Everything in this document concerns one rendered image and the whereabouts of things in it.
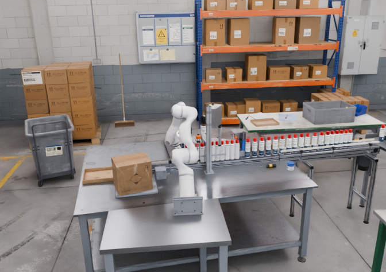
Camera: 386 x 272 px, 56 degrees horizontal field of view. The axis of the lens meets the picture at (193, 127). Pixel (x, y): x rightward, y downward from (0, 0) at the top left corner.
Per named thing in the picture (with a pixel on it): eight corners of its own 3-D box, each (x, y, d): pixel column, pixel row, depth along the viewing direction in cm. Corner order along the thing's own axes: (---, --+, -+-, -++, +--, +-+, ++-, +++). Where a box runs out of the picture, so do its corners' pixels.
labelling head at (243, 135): (242, 151, 392) (243, 128, 384) (246, 155, 380) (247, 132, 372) (230, 152, 389) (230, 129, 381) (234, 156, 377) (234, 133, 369)
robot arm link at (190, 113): (177, 164, 307) (196, 164, 312) (181, 161, 296) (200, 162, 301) (177, 108, 322) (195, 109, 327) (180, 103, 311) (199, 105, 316)
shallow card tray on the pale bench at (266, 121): (272, 120, 521) (273, 117, 520) (279, 125, 499) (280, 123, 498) (250, 121, 515) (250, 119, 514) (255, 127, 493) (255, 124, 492)
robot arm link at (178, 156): (195, 175, 294) (193, 147, 303) (173, 174, 289) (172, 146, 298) (191, 178, 305) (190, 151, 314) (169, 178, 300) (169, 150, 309)
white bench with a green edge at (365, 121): (351, 156, 593) (357, 109, 567) (377, 177, 522) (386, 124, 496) (235, 162, 577) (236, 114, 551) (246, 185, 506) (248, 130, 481)
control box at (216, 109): (221, 123, 355) (222, 104, 349) (215, 128, 340) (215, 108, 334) (211, 122, 359) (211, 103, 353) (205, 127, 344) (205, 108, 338)
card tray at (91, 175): (115, 169, 366) (115, 165, 365) (115, 181, 342) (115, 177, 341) (84, 172, 361) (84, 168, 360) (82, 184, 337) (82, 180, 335)
